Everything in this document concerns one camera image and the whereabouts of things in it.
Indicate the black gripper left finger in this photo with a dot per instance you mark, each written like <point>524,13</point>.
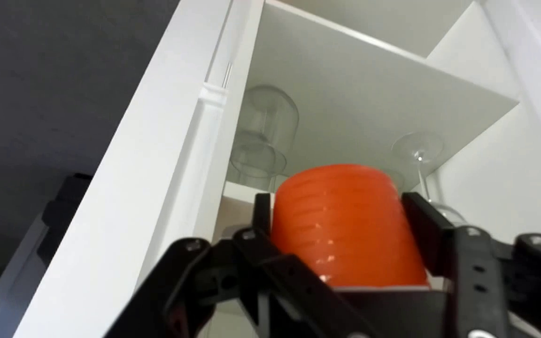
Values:
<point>220,289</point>

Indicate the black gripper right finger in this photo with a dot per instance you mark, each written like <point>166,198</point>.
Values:
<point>502,289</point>

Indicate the orange plastic cup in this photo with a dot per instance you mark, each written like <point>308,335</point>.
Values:
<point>346,227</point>

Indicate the white shelf cabinet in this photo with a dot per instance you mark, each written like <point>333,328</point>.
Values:
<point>357,82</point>

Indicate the clear wine glass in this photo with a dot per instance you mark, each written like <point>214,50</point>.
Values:
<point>419,153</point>

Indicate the clear glass tumbler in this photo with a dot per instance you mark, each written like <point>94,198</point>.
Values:
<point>271,125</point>

